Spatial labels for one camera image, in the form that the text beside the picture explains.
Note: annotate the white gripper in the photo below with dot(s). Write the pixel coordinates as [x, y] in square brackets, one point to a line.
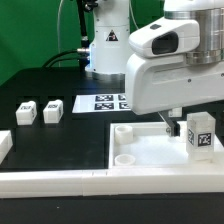
[158, 76]

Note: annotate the white square tabletop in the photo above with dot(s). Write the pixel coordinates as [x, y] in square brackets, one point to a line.
[147, 144]

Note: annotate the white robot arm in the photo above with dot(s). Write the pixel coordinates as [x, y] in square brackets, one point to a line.
[110, 50]

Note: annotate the white marker sheet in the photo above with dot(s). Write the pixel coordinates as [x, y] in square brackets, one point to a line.
[100, 103]

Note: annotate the white left fence block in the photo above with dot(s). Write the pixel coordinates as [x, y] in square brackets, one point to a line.
[5, 143]

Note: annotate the white front fence wall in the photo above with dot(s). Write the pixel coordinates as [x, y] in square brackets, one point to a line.
[193, 179]

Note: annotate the black camera pole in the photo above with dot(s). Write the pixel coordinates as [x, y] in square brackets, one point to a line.
[84, 6]

